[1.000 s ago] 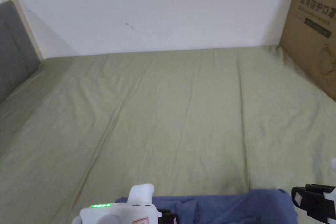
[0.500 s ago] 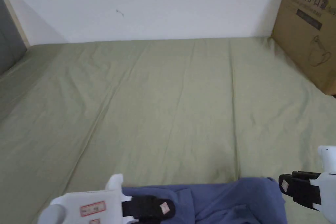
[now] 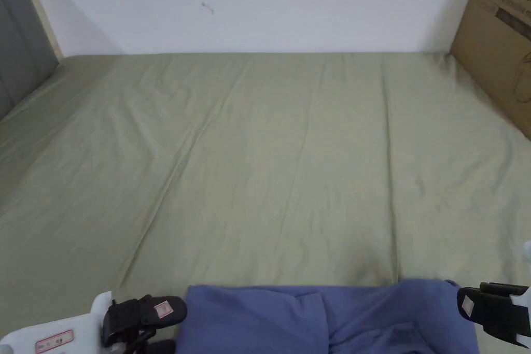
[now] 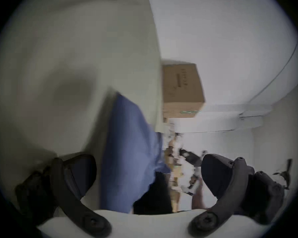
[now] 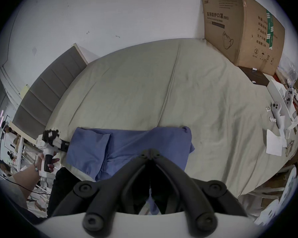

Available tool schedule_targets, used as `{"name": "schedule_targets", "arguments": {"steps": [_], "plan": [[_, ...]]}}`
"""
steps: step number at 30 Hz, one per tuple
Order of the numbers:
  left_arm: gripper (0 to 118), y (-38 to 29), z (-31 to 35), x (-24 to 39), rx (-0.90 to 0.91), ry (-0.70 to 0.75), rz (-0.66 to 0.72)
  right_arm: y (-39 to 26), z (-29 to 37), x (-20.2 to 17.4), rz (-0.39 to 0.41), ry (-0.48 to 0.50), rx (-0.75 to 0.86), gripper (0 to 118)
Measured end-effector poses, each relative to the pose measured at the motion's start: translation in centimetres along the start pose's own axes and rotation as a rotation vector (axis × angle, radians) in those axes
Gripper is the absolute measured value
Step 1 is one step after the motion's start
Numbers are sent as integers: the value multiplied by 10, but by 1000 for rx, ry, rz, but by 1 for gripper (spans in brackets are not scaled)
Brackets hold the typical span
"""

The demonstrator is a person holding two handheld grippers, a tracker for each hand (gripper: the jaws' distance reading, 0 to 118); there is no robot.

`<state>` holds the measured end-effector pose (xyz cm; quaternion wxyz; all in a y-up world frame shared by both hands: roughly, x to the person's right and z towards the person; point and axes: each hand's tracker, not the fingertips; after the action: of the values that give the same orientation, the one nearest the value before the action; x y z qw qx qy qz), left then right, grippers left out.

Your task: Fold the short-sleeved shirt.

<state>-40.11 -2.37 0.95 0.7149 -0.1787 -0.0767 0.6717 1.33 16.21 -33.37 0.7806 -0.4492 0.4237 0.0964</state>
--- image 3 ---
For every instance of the bed with pale green sheet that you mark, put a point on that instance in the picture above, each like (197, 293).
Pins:
(265, 155)

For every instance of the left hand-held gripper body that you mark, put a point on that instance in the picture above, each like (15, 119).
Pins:
(62, 335)

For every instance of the brown cardboard carton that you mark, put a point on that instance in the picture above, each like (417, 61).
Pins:
(493, 51)

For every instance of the blue garment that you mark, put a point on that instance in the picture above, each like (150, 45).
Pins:
(265, 321)

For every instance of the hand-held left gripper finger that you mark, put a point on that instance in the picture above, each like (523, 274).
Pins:
(164, 310)
(162, 347)

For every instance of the grey padded headboard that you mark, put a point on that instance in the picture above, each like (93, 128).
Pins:
(20, 47)

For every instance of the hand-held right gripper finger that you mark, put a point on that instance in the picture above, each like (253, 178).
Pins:
(485, 308)

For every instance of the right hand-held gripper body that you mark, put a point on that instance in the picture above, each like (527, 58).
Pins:
(523, 316)

